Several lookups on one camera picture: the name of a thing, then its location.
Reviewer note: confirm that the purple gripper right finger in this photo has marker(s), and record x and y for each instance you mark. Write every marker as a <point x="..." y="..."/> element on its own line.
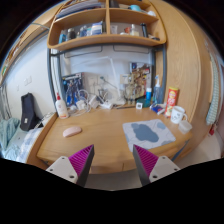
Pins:
<point x="151" y="167"/>

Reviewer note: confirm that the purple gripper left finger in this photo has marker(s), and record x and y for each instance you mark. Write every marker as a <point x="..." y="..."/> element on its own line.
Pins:
<point x="74" y="168"/>

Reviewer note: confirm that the grey cloud mouse pad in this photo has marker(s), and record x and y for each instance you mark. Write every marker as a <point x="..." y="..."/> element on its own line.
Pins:
<point x="147" y="134"/>

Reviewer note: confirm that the pink computer mouse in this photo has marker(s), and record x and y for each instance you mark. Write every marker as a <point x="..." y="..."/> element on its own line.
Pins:
<point x="72" y="131"/>

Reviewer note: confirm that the wooden desk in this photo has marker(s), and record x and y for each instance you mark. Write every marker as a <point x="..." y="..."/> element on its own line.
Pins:
<point x="103" y="129"/>

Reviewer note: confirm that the clear plastic container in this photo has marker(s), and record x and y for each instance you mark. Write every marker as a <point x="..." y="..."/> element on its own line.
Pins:
<point x="184" y="126"/>

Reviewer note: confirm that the white mug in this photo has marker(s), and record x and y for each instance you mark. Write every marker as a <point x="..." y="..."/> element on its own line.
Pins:
<point x="178" y="114"/>

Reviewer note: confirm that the small white cube clock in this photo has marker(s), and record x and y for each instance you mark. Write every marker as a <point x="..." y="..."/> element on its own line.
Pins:
<point x="139" y="105"/>

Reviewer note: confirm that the white lotion bottle red cap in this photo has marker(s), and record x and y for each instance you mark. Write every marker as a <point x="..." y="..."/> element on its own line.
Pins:
<point x="61" y="108"/>

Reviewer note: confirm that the black bag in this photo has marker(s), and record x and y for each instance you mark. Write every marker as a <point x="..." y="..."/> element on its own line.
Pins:
<point x="29" y="119"/>

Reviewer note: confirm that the red chips can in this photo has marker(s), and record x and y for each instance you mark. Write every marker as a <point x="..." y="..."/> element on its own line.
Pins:
<point x="171" y="100"/>

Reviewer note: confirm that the white power adapter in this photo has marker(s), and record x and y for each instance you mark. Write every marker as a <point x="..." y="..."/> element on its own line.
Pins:
<point x="107" y="105"/>

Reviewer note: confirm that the blue spray bottle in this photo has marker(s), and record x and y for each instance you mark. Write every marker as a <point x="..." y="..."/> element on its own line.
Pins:
<point x="156" y="91"/>

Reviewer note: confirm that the teal blanket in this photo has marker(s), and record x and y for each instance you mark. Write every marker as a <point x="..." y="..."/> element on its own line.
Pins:
<point x="8" y="128"/>

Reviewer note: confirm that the blue poster box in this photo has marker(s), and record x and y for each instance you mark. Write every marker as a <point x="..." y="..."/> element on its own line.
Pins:
<point x="73" y="84"/>

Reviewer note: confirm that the green checkered towel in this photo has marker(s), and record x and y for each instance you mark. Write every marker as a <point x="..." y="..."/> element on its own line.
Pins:
<point x="214" y="104"/>

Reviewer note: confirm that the wooden wall shelf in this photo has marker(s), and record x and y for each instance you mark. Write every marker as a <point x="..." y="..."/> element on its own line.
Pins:
<point x="82" y="23"/>

